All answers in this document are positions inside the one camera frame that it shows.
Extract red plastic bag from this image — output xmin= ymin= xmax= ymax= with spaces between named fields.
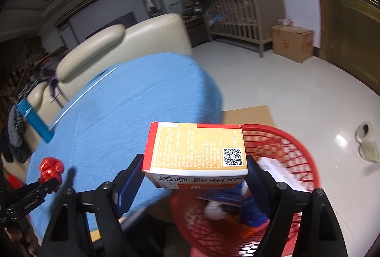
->
xmin=38 ymin=157 xmax=64 ymax=186

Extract yellow red cardboard box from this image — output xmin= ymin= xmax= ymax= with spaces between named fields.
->
xmin=142 ymin=122 xmax=248 ymax=190

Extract dark clothes on sofa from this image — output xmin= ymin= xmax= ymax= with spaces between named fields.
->
xmin=1 ymin=68 xmax=55 ymax=164

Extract blue white carton box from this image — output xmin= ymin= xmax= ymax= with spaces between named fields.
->
xmin=198 ymin=184 xmax=269 ymax=227

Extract teal thermos bottle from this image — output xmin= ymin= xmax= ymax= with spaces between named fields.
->
xmin=17 ymin=99 xmax=54 ymax=144

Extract white thin rod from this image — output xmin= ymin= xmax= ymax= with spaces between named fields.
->
xmin=50 ymin=67 xmax=118 ymax=131

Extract white crumpled paper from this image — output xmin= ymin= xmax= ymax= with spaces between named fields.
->
xmin=204 ymin=201 xmax=228 ymax=221

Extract red plastic basket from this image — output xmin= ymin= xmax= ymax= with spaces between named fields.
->
xmin=171 ymin=124 xmax=319 ymax=256

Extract white slippers on floor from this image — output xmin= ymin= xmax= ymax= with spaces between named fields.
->
xmin=354 ymin=121 xmax=379 ymax=163

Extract flat cardboard sheet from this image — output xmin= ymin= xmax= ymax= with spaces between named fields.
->
xmin=223 ymin=105 xmax=276 ymax=127

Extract cream leather sofa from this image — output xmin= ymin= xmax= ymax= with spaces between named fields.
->
xmin=0 ymin=13 xmax=193 ymax=180

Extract brown cardboard box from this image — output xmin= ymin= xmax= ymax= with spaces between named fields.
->
xmin=272 ymin=25 xmax=314 ymax=63

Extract wooden baby crib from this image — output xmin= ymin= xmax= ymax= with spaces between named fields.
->
xmin=193 ymin=0 xmax=285 ymax=57

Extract wooden door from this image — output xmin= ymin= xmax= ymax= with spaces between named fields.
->
xmin=319 ymin=0 xmax=379 ymax=93

